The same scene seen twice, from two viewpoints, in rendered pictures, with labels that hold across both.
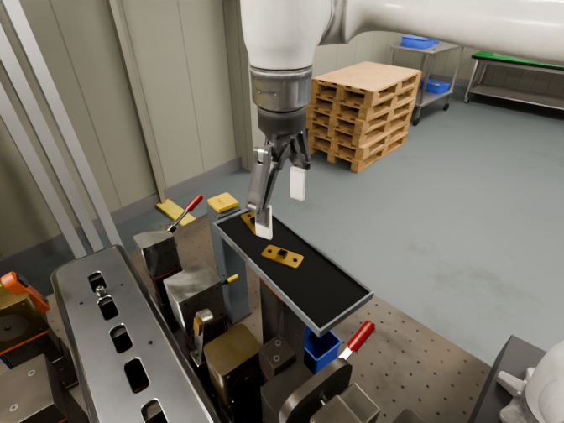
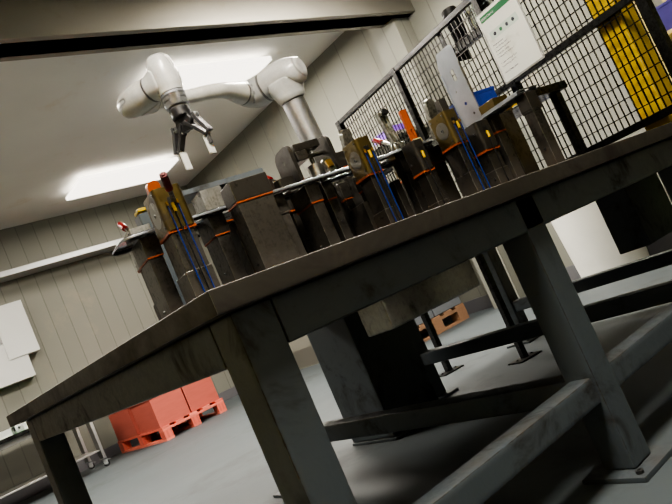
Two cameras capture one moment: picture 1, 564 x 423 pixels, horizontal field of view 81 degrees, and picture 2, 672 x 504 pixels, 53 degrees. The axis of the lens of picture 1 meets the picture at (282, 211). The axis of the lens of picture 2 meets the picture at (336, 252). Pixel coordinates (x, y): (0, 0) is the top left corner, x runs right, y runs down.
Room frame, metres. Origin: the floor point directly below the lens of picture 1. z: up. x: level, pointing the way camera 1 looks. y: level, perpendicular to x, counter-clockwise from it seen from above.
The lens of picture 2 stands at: (-0.11, 2.33, 0.61)
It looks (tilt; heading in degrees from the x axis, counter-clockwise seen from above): 4 degrees up; 277
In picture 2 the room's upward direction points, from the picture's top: 24 degrees counter-clockwise
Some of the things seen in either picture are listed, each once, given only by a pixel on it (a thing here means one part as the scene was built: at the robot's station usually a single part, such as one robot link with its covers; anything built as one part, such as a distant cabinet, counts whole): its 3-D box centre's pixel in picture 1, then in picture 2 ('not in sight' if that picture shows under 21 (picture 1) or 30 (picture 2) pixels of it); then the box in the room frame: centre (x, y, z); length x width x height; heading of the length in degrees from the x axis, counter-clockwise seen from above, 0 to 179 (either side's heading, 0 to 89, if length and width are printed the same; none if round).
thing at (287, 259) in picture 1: (282, 254); not in sight; (0.51, 0.00, 1.17); 0.08 x 0.04 x 0.01; 63
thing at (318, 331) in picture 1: (284, 256); (212, 189); (0.51, 0.00, 1.16); 0.37 x 0.14 x 0.02; 38
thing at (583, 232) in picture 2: not in sight; (596, 227); (-1.25, -2.70, 0.35); 0.58 x 0.58 x 0.71
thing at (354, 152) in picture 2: not in sight; (379, 191); (-0.04, 0.23, 0.87); 0.12 x 0.07 x 0.35; 128
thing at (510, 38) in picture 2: not in sight; (510, 36); (-0.74, -0.42, 1.30); 0.23 x 0.02 x 0.31; 128
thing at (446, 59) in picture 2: not in sight; (458, 89); (-0.46, -0.32, 1.17); 0.12 x 0.01 x 0.34; 128
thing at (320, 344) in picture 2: not in sight; (368, 357); (0.33, -0.63, 0.33); 0.31 x 0.31 x 0.66; 47
